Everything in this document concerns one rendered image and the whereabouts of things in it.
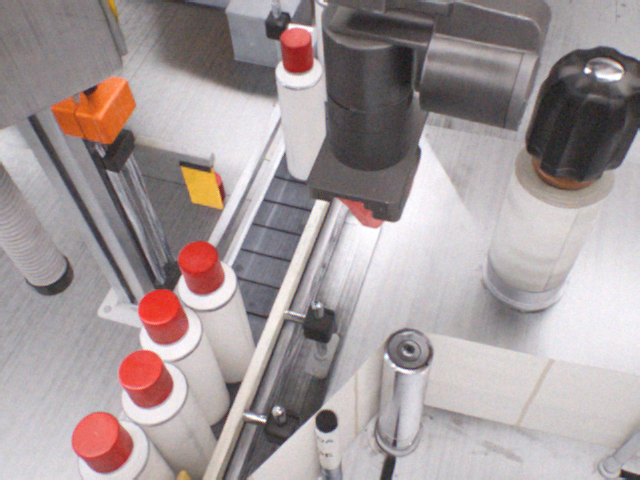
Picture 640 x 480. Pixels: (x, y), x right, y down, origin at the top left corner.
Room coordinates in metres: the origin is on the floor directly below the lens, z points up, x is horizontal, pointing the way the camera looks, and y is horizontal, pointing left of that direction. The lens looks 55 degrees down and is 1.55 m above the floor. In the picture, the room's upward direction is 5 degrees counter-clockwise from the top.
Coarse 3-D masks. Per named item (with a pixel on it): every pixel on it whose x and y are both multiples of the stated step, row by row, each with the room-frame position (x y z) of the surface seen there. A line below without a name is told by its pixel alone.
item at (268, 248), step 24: (288, 192) 0.54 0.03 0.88; (264, 216) 0.50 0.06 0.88; (288, 216) 0.50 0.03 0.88; (264, 240) 0.47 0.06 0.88; (288, 240) 0.46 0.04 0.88; (240, 264) 0.44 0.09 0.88; (264, 264) 0.43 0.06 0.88; (288, 264) 0.43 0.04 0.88; (240, 288) 0.40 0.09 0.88; (264, 288) 0.40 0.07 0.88; (264, 312) 0.37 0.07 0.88; (240, 384) 0.29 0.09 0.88; (216, 432) 0.24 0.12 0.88; (240, 432) 0.24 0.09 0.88
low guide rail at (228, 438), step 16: (320, 208) 0.48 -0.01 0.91; (320, 224) 0.47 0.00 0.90; (304, 240) 0.44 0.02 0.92; (304, 256) 0.42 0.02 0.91; (288, 272) 0.40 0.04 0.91; (288, 288) 0.38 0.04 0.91; (288, 304) 0.36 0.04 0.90; (272, 320) 0.34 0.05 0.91; (272, 336) 0.32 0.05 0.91; (256, 352) 0.31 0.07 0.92; (256, 368) 0.29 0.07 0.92; (256, 384) 0.28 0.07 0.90; (240, 400) 0.26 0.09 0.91; (240, 416) 0.24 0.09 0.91; (224, 432) 0.23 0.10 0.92; (224, 448) 0.21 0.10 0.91; (224, 464) 0.20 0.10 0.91
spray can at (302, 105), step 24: (288, 48) 0.56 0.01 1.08; (312, 48) 0.57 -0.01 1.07; (288, 72) 0.56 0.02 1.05; (312, 72) 0.56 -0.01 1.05; (288, 96) 0.55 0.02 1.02; (312, 96) 0.55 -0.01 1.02; (288, 120) 0.56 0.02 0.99; (312, 120) 0.55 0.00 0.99; (288, 144) 0.56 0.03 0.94; (312, 144) 0.55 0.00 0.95; (288, 168) 0.57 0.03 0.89
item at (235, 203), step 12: (312, 36) 0.73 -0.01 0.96; (276, 108) 0.60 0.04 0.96; (276, 120) 0.58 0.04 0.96; (264, 132) 0.56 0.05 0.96; (276, 132) 0.57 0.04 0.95; (264, 144) 0.54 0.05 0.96; (252, 156) 0.53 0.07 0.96; (264, 156) 0.54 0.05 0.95; (252, 168) 0.51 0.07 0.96; (240, 180) 0.49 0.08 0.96; (252, 180) 0.50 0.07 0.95; (240, 192) 0.48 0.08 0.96; (228, 204) 0.46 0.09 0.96; (240, 204) 0.47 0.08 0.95; (228, 216) 0.45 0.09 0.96; (216, 228) 0.43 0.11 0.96; (228, 228) 0.43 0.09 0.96; (216, 240) 0.41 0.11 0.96; (180, 300) 0.35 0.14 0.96
